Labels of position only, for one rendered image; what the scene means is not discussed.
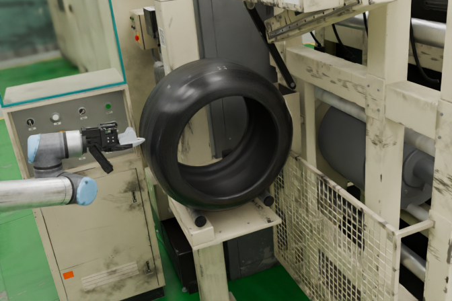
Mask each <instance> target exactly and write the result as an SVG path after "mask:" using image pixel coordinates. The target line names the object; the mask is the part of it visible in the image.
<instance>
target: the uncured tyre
mask: <svg viewBox="0 0 452 301"><path fill-rule="evenodd" d="M225 61H226V62H225ZM221 66H226V67H227V68H228V69H225V70H220V71H218V69H217V68H216V67H221ZM169 84H172V86H171V87H170V88H169V89H168V90H167V89H166V87H167V86H168V85H169ZM231 96H242V97H243V100H244V101H245V104H246V109H247V124H246V129H245V132H244V134H243V136H242V138H241V140H240V142H239V144H238V145H237V146H236V147H235V149H234V150H233V151H232V152H231V153H230V154H228V155H227V156H226V157H225V158H223V159H221V160H220V161H217V162H216V163H213V164H210V165H204V166H191V165H185V164H183V163H180V162H178V145H179V141H180V137H181V135H182V133H183V131H184V129H185V127H186V125H187V123H188V122H189V121H190V119H191V118H192V117H193V116H194V114H195V113H196V112H198V111H199V110H200V109H202V108H203V107H204V106H206V105H207V104H209V103H211V102H213V101H215V100H217V99H221V98H224V97H231ZM139 138H144V139H145V141H144V142H142V143H141V144H140V147H141V151H142V154H143V157H144V159H145V161H146V163H147V165H148V167H149V168H150V170H151V172H152V174H153V176H154V178H155V180H156V182H157V183H158V184H159V186H160V188H161V189H162V190H163V191H164V192H165V193H166V194H167V195H168V196H169V197H171V198H172V199H173V200H175V201H177V202H178V203H180V204H182V205H184V206H186V207H188V208H191V209H194V210H198V211H203V212H222V211H226V210H232V209H234V208H238V207H240V206H242V205H245V204H247V203H248V202H250V201H252V200H254V199H256V198H257V197H258V196H259V195H261V194H262V193H263V192H265V191H266V190H267V189H268V188H269V187H270V186H271V185H272V184H273V182H274V181H275V180H276V178H277V177H278V176H279V175H280V172H281V171H282V169H283V168H284V166H285V164H286V161H287V159H288V157H289V153H290V151H291V146H292V141H293V121H292V117H291V115H290V112H289V110H288V107H287V105H286V102H285V99H284V97H283V95H282V94H281V92H280V91H279V90H278V89H277V87H276V86H275V85H274V84H273V83H272V82H271V81H269V80H268V79H267V78H266V77H264V76H263V75H261V74H259V73H257V72H256V71H253V70H252V69H249V68H247V67H245V66H243V65H242V64H239V63H238V62H235V61H232V60H228V59H224V58H221V59H220V58H204V59H199V60H195V61H192V62H188V63H186V64H183V65H182V66H180V67H178V68H176V69H174V70H173V71H171V72H170V73H168V74H167V75H166V76H165V77H164V78H163V79H162V80H161V81H160V82H158V84H157V85H156V86H155V87H154V89H153V90H152V92H151V93H150V95H149V96H148V98H147V100H146V102H145V105H144V107H143V111H142V114H141V119H140V123H139Z"/></svg>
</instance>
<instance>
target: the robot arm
mask: <svg viewBox="0 0 452 301"><path fill-rule="evenodd" d="M103 124H106V125H103ZM103 124H98V127H95V128H85V127H81V133H79V130H73V131H66V132H55V133H48V134H37V135H31V136H29V138H28V162H29V163H31V164H32V163H33V167H34V176H35V179H19V180H9V181H0V213H2V212H11V211H17V210H27V209H32V208H42V207H48V206H58V205H61V206H63V205H69V204H79V205H80V206H88V205H90V204H91V203H92V202H93V201H94V200H95V198H96V195H97V191H98V186H97V183H96V181H95V180H94V179H92V178H90V177H88V176H86V177H85V176H82V175H78V174H74V173H70V172H67V171H63V164H62V159H68V158H75V157H82V153H83V154H84V153H87V147H88V150H89V152H90V153H91V154H92V155H93V157H94V158H95V159H96V161H97V162H98V163H99V164H100V165H101V168H102V169H103V170H104V172H106V173H107V174H109V173H111V172H112V171H113V165H112V164H111V162H110V161H108V160H107V159H106V157H105V156H104V155H103V154H102V153H101V152H102V151H104V152H114V151H123V150H126V149H129V148H132V147H135V146H137V145H139V144H141V143H142V142H144V141H145V139H144V138H137V137H136V134H135V131H134V130H133V128H132V127H128V128H127V129H126V131H125V133H123V134H119V135H118V133H117V129H116V127H115V124H114V123H113V122H110V123H103Z"/></svg>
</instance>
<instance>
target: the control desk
mask: <svg viewBox="0 0 452 301"><path fill-rule="evenodd" d="M2 113H3V117H4V119H5V123H6V126H7V130H8V132H9V137H10V139H11V143H12V146H13V149H14V152H15V156H16V159H17V163H18V165H19V168H20V172H21V174H22V179H35V176H34V167H33V163H32V164H31V163H29V162H28V138H29V136H31V135H37V134H48V133H55V132H66V131H73V130H79V133H81V127H85V128H95V127H98V124H103V123H110V122H113V123H114V124H115V127H116V129H117V133H118V135H119V134H123V133H125V131H126V129H127V128H128V127H132V128H133V130H134V131H135V134H136V137H137V138H138V136H137V130H136V126H135V119H134V116H133V109H132V105H131V101H130V94H129V90H128V85H127V84H123V85H117V86H113V87H106V88H102V89H96V90H92V91H86V92H82V93H76V94H71V95H65V96H61V97H55V98H51V99H45V100H40V101H34V102H30V103H24V104H20V105H14V106H9V107H3V108H2ZM101 153H102V154H103V155H104V156H105V157H106V159H107V160H108V161H110V162H111V164H112V165H113V171H112V172H111V173H109V174H107V173H106V172H104V170H103V169H102V168H101V165H100V164H99V163H98V162H97V161H96V159H95V158H94V157H93V155H92V154H91V153H90V152H89V150H88V147H87V153H84V154H83V153H82V157H75V158H68V159H62V164H63V171H67V172H70V173H74V174H78V175H82V176H85V177H86V176H88V177H90V178H92V179H94V180H95V181H96V183H97V186H98V191H97V195H96V198H95V200H94V201H93V202H92V203H91V204H90V205H88V206H80V205H79V204H69V205H63V206H61V205H58V206H48V207H42V208H32V211H33V214H34V217H35V220H36V224H37V227H38V231H39V233H40V237H41V240H42V244H43V247H44V250H45V253H46V257H47V259H48V264H49V266H50V270H51V273H52V276H53V280H54V283H55V286H56V290H57V292H58V295H59V299H60V301H152V300H156V299H158V298H162V297H164V296H165V293H164V289H163V287H164V286H165V279H164V275H163V269H162V264H161V258H160V254H159V247H158V244H157V237H156V233H155V226H154V222H153V215H152V211H151V204H150V201H149V194H148V190H147V184H146V180H145V173H144V169H143V162H142V158H141V152H140V147H139V145H137V146H135V147H132V148H129V149H126V150H120V151H114V152H104V151H102V152H101ZM69 271H73V275H74V277H71V278H69V279H64V277H63V273H66V272H69Z"/></svg>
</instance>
